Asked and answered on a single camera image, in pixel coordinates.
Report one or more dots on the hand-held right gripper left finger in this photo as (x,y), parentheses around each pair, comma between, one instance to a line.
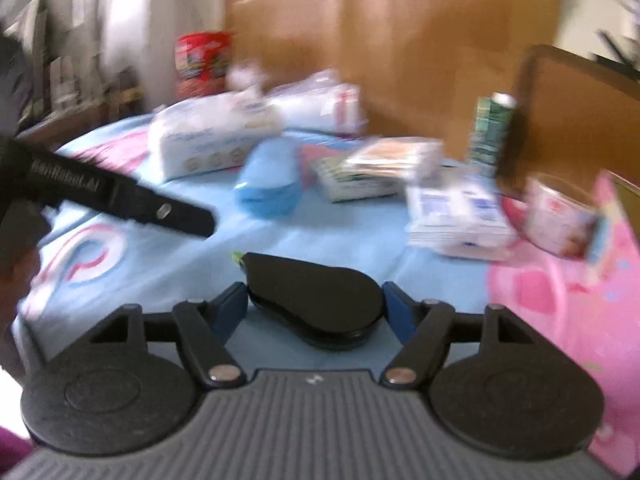
(231,312)

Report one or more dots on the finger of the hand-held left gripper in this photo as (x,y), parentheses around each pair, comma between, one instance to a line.
(165,210)

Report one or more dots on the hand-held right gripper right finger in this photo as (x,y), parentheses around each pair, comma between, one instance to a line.
(397,316)

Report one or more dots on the black oval case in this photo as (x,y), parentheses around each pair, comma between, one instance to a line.
(315,295)

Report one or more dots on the blue oval case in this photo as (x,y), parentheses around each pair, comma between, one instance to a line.
(270,180)

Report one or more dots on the white and blue wipes packet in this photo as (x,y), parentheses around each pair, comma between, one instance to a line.
(457,215)

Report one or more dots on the pink tin box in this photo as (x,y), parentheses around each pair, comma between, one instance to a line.
(617,220)

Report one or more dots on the printed cartoon bed sheet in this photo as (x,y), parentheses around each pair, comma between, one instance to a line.
(175,270)

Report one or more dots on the large white tissue pack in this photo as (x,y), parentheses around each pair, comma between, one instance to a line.
(210,135)

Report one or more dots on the cluttered shelf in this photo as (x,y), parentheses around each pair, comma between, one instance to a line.
(60,80)

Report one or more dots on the green and white tissue packet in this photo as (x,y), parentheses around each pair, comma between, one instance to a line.
(372,167)

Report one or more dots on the red snack box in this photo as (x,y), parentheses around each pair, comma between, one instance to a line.
(202,62)

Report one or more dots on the white plastic bag bundle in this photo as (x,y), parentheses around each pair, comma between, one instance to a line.
(315,102)

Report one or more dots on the pink label can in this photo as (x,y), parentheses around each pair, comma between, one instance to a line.
(557,217)

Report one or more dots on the white curtain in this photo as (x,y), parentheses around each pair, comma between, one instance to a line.
(145,5)

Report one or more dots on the green drink carton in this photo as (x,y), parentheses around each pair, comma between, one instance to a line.
(490,130)

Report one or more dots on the purple cloth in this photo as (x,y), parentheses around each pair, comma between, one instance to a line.
(10,447)

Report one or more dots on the brown woven tray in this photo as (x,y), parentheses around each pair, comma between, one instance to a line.
(575,110)

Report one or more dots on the brown cardboard sheet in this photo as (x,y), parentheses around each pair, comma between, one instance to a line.
(400,35)

